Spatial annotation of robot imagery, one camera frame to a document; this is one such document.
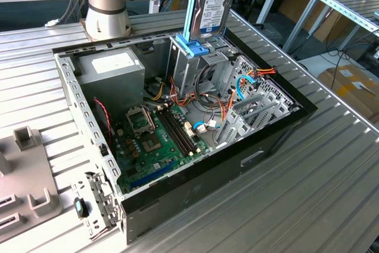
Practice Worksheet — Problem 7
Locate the hard disk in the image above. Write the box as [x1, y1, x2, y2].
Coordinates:
[182, 0, 243, 42]

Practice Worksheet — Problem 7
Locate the orange yellow red power wire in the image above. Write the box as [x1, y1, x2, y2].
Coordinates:
[245, 66, 279, 79]

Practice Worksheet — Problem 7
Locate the blue data wire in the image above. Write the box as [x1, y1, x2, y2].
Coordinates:
[236, 73, 259, 103]

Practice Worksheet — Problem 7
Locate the metal disk bay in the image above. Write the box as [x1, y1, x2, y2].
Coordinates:
[213, 55, 300, 150]

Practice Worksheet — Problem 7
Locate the blue plastic bay latch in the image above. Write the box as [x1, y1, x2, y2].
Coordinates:
[174, 33, 212, 59]

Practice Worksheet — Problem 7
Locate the grey metal drive cage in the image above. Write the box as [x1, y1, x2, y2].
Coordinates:
[165, 34, 239, 97]

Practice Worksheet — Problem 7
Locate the grey power supply unit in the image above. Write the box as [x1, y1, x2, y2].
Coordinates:
[74, 47, 146, 110]

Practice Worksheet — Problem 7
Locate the black RAM slot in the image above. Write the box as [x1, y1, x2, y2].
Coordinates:
[159, 111, 192, 156]
[165, 108, 198, 152]

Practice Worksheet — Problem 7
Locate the metal socket cover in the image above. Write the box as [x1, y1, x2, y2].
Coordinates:
[125, 105, 157, 139]

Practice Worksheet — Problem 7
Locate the cardboard box yellow tape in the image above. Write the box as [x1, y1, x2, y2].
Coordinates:
[317, 63, 379, 124]

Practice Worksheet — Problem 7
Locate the black case fan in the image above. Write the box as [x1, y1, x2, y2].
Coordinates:
[92, 96, 115, 146]

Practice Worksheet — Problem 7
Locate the green motherboard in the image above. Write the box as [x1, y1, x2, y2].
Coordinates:
[113, 101, 213, 195]

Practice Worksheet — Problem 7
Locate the open black PC case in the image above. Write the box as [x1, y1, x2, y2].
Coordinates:
[52, 21, 319, 245]

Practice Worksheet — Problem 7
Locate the blue expansion slot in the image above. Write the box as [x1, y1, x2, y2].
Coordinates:
[130, 161, 175, 191]

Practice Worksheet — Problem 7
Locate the grey parts rack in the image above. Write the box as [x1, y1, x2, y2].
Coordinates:
[0, 126, 63, 244]

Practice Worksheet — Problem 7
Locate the multicolour wire harness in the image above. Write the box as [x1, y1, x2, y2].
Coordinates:
[168, 76, 237, 126]

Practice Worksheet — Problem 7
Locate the blue wire with white plug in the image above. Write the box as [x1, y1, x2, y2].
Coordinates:
[191, 120, 208, 134]

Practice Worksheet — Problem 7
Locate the small black tool teal ring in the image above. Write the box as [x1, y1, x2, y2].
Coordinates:
[73, 196, 90, 220]

